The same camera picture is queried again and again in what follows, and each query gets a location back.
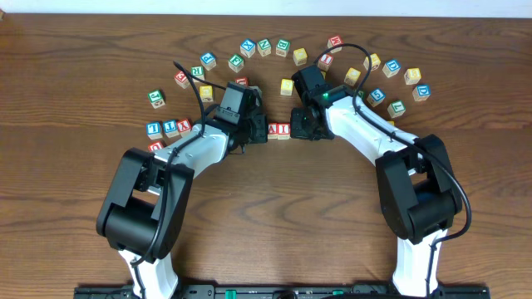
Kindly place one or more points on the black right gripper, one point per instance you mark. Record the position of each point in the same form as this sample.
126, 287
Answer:
300, 124

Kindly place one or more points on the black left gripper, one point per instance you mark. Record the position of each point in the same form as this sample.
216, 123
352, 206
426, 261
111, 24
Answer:
258, 127

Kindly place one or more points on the red letter A block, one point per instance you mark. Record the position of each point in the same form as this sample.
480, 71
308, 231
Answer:
272, 131

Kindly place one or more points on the red letter i block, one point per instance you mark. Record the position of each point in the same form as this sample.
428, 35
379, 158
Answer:
324, 62
283, 131

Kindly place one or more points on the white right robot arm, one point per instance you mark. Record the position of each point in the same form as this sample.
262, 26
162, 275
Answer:
418, 192

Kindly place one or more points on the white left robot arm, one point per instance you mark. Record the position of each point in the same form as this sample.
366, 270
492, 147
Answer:
143, 211

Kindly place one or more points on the yellow letter S block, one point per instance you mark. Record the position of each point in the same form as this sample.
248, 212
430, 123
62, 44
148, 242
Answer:
286, 88

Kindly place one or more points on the red letter U block middle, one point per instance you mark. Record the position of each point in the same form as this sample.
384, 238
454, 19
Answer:
244, 81

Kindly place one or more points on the red letter u block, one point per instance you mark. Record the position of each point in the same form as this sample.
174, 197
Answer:
158, 145
244, 81

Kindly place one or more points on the yellow block left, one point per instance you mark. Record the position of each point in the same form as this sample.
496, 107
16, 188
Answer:
206, 93

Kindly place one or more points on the green letter Z block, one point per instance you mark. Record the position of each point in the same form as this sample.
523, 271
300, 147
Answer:
362, 94

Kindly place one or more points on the yellow letter C block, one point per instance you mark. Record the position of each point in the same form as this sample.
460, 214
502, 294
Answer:
352, 76

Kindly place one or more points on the green letter F block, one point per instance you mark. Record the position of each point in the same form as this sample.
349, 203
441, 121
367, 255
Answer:
236, 63

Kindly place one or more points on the yellow block upper middle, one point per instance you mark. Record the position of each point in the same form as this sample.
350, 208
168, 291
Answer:
300, 56

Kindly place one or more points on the red letter Y block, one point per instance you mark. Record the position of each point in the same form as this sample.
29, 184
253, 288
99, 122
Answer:
184, 127

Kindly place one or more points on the blue number 5 block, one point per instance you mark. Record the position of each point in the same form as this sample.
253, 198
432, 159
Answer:
376, 97

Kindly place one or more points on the green letter R block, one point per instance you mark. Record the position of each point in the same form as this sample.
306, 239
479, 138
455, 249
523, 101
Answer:
197, 73

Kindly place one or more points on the blue letter X block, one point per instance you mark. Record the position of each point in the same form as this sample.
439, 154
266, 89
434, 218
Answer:
248, 48

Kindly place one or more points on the green letter B block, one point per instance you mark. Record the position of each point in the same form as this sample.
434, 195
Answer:
282, 47

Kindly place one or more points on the blue letter P block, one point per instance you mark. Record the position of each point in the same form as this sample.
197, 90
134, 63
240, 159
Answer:
208, 61

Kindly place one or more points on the green letter N block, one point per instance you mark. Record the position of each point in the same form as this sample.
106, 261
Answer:
264, 47

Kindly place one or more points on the blue letter T block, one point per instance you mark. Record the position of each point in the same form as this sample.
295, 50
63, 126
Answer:
170, 128

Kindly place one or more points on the red letter K block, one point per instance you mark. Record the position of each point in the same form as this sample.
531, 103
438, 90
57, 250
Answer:
334, 44

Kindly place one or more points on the red letter C block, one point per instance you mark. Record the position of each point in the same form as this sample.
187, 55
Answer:
182, 79

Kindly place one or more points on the green letter T block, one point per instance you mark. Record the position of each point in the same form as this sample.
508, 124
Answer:
396, 109

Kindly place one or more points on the yellow letter M block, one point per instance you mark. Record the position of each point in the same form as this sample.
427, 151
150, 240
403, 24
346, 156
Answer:
372, 62

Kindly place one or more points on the blue letter d block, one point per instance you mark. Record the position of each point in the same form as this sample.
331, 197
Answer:
421, 92
391, 68

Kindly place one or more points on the red letter U block left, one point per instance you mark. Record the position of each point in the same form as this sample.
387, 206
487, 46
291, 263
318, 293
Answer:
158, 145

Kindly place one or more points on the blue letter L block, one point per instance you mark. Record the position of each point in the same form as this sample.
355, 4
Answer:
154, 131

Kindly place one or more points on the green letter J block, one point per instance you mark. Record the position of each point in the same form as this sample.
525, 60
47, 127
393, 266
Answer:
156, 99

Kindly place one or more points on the yellow number 8 block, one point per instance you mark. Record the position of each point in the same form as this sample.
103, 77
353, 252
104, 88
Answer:
412, 76

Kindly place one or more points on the blue letter D block right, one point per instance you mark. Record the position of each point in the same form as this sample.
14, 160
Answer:
421, 92

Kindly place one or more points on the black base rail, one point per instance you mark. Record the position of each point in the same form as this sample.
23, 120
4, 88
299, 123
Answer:
213, 292

